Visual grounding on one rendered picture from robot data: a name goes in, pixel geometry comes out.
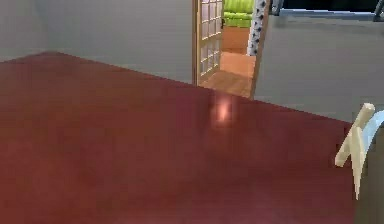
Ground green cushioned sofa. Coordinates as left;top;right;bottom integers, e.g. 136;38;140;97
222;0;256;29

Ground black and white spotted curtain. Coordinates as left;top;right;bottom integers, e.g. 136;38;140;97
246;0;268;57

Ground dark framed window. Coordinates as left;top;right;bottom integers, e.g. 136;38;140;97
270;0;384;22

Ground wooden glass-paned room door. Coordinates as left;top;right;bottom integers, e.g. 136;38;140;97
191;0;225;86

